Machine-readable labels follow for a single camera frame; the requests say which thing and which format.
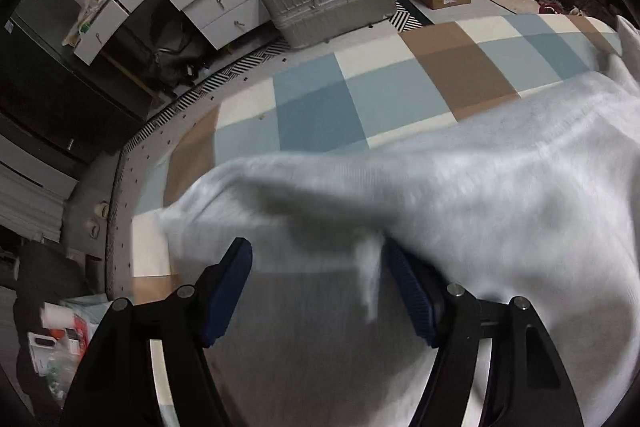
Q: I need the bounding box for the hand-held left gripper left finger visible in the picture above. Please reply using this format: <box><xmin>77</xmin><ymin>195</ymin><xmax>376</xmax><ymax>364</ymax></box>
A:
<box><xmin>60</xmin><ymin>237</ymin><xmax>253</xmax><ymax>427</ymax></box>

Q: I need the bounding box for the black bag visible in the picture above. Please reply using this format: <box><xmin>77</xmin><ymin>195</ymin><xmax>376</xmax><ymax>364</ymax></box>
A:
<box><xmin>150</xmin><ymin>14</ymin><xmax>211</xmax><ymax>82</ymax></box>

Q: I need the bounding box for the grey bed frame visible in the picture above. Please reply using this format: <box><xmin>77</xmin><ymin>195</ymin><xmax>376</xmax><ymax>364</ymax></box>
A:
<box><xmin>102</xmin><ymin>72</ymin><xmax>281</xmax><ymax>303</ymax></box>

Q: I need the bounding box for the plastic bag of clutter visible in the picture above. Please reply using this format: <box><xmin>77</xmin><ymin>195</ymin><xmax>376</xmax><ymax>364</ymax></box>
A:
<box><xmin>17</xmin><ymin>299</ymin><xmax>103</xmax><ymax>408</ymax></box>

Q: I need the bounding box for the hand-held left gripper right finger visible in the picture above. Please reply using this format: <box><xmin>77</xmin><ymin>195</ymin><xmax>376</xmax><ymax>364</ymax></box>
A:
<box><xmin>382</xmin><ymin>239</ymin><xmax>586</xmax><ymax>427</ymax></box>

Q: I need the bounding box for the checkered bed blanket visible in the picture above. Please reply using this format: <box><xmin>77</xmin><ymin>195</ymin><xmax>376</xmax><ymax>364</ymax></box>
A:
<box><xmin>131</xmin><ymin>13</ymin><xmax>623</xmax><ymax>427</ymax></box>

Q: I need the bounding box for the black backpack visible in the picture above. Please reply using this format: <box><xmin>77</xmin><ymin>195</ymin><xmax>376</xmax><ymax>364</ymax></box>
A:
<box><xmin>15</xmin><ymin>242</ymin><xmax>96</xmax><ymax>308</ymax></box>

